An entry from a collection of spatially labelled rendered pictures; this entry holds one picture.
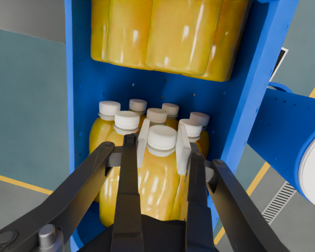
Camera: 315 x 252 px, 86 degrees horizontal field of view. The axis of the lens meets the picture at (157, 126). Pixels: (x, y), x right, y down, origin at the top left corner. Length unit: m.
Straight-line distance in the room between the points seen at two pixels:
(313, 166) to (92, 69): 0.51
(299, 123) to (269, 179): 1.47
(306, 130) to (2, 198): 2.61
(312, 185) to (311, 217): 1.97
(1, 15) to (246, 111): 0.71
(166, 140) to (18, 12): 0.68
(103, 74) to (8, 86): 1.58
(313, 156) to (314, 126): 0.07
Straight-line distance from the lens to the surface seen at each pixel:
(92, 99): 0.35
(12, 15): 0.77
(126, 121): 0.25
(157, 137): 0.20
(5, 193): 2.53
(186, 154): 0.16
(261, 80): 0.20
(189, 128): 0.27
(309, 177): 0.53
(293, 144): 0.52
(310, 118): 0.53
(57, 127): 1.75
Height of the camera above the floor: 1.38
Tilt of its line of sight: 70 degrees down
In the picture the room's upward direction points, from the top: 172 degrees counter-clockwise
